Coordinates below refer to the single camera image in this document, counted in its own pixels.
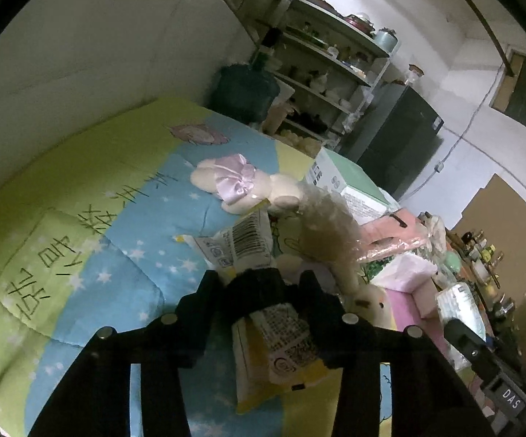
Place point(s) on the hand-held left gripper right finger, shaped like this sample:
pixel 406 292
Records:
pixel 320 318

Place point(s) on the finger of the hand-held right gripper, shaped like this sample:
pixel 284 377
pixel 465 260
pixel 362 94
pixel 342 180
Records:
pixel 465 341

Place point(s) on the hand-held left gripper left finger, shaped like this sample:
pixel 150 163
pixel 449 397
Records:
pixel 201 318

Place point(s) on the cream plush toy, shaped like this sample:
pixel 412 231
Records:
pixel 372 304

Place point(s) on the yellow snack packet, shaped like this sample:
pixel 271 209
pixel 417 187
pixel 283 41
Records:
pixel 249 241

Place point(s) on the pink cloth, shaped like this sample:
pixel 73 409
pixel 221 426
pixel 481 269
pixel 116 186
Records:
pixel 393 236

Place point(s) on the cream plush with lilac bow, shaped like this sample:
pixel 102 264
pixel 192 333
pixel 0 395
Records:
pixel 235 182

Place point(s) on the small blue printed tissue pack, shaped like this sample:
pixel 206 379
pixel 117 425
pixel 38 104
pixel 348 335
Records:
pixel 461 307

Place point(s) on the white foam block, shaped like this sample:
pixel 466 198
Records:
pixel 427 298

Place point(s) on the beige curly fluff in bag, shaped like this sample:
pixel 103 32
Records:
pixel 331 227

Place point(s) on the cluster of condiment bottles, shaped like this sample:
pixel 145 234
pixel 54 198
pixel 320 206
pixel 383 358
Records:
pixel 484 250

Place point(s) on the white tissue pack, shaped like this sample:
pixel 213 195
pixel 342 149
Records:
pixel 404 271

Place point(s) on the brown cardboard sheet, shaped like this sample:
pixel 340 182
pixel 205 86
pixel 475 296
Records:
pixel 504 209

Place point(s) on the mint green carton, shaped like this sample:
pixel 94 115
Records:
pixel 349 177

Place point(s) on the colourful cartoon printed blanket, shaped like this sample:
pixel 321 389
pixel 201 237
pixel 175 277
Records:
pixel 85 218

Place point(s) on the bag of yellow bread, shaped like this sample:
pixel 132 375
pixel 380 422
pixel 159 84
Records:
pixel 301 142

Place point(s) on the dark refrigerator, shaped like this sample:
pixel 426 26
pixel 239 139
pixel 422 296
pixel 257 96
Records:
pixel 395 136

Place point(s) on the grey metal shelf rack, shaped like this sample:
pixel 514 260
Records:
pixel 326 63

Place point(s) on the glass jar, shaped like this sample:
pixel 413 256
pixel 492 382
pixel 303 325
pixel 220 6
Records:
pixel 415 73

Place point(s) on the light blue pot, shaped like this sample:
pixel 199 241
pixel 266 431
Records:
pixel 387 38

